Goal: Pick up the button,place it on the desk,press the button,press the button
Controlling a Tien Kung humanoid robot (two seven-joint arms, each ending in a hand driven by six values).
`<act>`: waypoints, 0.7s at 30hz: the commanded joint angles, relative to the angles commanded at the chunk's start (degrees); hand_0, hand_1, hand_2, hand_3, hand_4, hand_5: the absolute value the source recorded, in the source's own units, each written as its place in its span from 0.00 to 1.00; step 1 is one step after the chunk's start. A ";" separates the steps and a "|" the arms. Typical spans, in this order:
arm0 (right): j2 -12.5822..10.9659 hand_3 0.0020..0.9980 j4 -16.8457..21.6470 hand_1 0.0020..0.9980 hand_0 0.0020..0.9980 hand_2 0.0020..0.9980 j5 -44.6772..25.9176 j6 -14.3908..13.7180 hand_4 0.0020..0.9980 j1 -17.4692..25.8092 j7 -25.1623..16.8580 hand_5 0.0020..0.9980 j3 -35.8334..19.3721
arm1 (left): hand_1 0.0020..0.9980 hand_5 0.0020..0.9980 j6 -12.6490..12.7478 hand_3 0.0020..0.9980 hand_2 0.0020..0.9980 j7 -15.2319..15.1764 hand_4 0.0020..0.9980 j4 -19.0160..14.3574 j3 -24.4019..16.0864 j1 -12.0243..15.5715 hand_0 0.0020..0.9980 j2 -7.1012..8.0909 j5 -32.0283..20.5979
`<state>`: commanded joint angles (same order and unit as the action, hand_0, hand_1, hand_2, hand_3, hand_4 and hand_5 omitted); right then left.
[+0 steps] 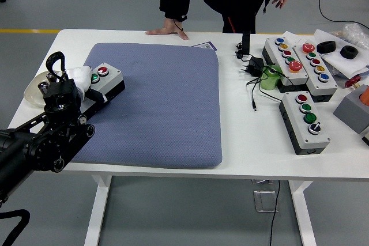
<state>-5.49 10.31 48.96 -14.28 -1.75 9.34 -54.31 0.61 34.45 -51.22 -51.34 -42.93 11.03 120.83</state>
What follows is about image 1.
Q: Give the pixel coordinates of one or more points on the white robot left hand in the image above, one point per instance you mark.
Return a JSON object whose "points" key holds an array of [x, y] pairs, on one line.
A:
{"points": [[80, 77]]}

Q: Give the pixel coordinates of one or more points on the grey four-button control box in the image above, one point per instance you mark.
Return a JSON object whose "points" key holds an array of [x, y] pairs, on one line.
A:
{"points": [[314, 142], [113, 78]]}

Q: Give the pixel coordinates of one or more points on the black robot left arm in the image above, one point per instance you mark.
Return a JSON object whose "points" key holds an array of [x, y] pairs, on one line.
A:
{"points": [[43, 142]]}

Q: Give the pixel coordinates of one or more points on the grey five-button control box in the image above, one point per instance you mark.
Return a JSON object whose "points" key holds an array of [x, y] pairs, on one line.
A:
{"points": [[297, 78], [326, 86]]}

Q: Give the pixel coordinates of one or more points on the metal cylinder part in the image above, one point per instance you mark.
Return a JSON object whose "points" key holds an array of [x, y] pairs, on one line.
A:
{"points": [[50, 78], [43, 88]]}

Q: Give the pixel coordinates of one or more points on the white shallow dish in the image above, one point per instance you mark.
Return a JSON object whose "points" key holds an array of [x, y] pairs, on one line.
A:
{"points": [[33, 93]]}

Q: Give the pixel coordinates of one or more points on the blue-grey textured mat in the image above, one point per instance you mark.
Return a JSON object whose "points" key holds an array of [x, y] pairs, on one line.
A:
{"points": [[161, 107]]}

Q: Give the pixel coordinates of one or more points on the person's right hand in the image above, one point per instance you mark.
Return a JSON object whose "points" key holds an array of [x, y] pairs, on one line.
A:
{"points": [[167, 29]]}

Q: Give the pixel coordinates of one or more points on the purple printed card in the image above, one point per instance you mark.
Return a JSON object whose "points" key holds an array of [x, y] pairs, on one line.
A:
{"points": [[206, 46]]}

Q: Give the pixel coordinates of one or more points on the white table leg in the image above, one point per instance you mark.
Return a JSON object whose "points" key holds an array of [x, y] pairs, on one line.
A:
{"points": [[302, 214], [96, 214]]}

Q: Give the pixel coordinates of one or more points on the black upright device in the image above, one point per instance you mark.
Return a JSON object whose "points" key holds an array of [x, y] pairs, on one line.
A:
{"points": [[246, 43]]}

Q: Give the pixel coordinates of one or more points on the green tape roll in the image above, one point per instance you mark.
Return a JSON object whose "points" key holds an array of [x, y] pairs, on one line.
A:
{"points": [[268, 82]]}

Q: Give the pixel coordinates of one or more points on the small white paper sheet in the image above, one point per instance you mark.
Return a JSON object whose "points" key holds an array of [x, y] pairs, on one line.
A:
{"points": [[294, 37]]}

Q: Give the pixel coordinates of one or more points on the metal floor outlet plate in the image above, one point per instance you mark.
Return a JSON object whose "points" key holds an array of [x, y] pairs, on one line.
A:
{"points": [[263, 202]]}

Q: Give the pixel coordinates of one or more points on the grey block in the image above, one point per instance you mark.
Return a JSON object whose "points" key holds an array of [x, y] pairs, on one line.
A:
{"points": [[350, 110]]}

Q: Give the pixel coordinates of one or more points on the clear plastic bag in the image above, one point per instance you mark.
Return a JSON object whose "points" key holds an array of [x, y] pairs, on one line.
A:
{"points": [[355, 31]]}

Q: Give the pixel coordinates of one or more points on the orange cylinder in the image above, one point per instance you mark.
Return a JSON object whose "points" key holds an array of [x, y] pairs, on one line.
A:
{"points": [[364, 94]]}

